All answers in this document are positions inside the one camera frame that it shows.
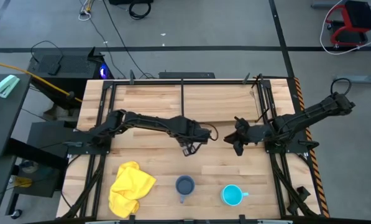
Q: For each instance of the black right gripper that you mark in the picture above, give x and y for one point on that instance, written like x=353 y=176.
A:
x=253 y=134

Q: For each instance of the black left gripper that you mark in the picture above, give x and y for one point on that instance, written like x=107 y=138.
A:
x=193 y=132

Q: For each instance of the grey-blue mug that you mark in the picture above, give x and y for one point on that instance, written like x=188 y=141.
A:
x=185 y=186

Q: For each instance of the teal mug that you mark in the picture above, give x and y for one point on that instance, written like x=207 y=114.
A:
x=231 y=195

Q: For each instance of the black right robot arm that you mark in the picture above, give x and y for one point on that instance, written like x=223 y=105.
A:
x=312 y=113

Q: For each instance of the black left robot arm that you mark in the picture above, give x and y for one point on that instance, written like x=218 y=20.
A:
x=148 y=121

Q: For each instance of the black power strip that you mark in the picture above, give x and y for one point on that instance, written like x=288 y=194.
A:
x=186 y=75

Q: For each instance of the yellow cloth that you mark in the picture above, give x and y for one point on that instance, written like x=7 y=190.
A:
x=129 y=189

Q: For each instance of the black computer tower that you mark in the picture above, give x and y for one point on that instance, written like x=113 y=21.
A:
x=73 y=67

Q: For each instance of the black desk leg stand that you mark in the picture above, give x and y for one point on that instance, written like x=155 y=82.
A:
x=45 y=149

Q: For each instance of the small black device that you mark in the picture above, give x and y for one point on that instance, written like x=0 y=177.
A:
x=53 y=69

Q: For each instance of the red rolling stool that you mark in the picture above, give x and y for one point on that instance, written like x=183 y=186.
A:
x=356 y=18

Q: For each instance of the black desk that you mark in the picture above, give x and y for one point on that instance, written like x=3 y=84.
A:
x=3 y=124

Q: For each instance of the mint green stapler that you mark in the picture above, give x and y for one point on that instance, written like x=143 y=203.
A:
x=6 y=85

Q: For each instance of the black metal table frame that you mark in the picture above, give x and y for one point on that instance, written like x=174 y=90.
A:
x=106 y=93

